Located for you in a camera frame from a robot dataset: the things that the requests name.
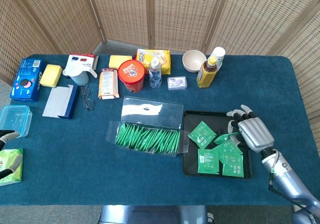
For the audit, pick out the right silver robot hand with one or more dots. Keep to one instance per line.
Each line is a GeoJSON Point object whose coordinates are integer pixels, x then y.
{"type": "Point", "coordinates": [256, 132]}

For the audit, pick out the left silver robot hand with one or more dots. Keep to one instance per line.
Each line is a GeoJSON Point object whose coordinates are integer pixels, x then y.
{"type": "Point", "coordinates": [8, 134]}

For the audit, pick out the clear box of green sachets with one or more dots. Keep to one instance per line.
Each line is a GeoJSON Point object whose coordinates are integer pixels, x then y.
{"type": "Point", "coordinates": [150, 114]}

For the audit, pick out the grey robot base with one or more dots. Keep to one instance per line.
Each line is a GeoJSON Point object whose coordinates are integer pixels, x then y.
{"type": "Point", "coordinates": [150, 215]}

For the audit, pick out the blue Oreo cookie box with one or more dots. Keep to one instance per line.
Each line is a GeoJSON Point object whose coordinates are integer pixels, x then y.
{"type": "Point", "coordinates": [26, 80]}

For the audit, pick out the navy and white box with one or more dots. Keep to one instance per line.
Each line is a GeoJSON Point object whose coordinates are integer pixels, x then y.
{"type": "Point", "coordinates": [58, 101]}

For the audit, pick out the yellow-label tea drink bottle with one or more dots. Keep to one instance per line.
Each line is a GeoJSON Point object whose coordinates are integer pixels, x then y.
{"type": "Point", "coordinates": [205, 76]}

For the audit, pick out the small purple plastic box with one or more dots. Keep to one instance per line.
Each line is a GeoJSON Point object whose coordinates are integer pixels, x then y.
{"type": "Point", "coordinates": [177, 83]}

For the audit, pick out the green packets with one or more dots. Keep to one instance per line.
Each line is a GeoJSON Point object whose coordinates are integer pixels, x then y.
{"type": "Point", "coordinates": [147, 139]}

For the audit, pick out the yellow snack bag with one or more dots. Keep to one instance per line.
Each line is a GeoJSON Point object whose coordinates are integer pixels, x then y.
{"type": "Point", "coordinates": [163, 59]}

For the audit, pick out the clear blue lidded container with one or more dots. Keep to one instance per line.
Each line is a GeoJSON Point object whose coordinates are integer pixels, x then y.
{"type": "Point", "coordinates": [13, 120]}

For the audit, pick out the black plastic tray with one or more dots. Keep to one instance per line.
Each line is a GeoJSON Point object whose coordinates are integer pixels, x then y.
{"type": "Point", "coordinates": [212, 116]}

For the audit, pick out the yellow sponge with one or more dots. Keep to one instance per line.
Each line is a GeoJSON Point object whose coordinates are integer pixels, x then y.
{"type": "Point", "coordinates": [120, 62]}
{"type": "Point", "coordinates": [51, 75]}

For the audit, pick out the blue felt table cover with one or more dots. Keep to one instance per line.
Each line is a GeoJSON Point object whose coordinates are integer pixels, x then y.
{"type": "Point", "coordinates": [75, 174]}

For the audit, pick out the thin-framed eyeglasses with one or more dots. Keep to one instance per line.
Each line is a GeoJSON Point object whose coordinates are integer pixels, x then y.
{"type": "Point", "coordinates": [86, 97]}

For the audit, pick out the white cup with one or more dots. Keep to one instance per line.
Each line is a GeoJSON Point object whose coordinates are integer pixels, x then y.
{"type": "Point", "coordinates": [219, 54]}

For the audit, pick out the white kettle jug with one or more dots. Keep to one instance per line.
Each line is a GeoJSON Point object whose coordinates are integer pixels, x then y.
{"type": "Point", "coordinates": [78, 76]}

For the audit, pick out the beige bowl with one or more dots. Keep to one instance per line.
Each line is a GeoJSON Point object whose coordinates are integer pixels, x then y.
{"type": "Point", "coordinates": [193, 60]}

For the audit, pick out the red-blue 3D glasses pack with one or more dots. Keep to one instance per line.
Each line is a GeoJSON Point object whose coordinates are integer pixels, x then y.
{"type": "Point", "coordinates": [81, 60]}

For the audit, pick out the orange white biscuit pack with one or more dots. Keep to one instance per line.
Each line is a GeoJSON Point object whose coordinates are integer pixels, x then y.
{"type": "Point", "coordinates": [108, 84]}

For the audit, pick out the clear water bottle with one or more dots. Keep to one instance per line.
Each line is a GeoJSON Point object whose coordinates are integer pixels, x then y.
{"type": "Point", "coordinates": [155, 77]}

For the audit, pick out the red instant noodle cup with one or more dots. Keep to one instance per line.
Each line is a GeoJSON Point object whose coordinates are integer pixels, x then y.
{"type": "Point", "coordinates": [131, 72]}

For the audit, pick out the wicker folding screen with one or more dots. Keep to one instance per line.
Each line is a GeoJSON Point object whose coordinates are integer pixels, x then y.
{"type": "Point", "coordinates": [182, 14]}

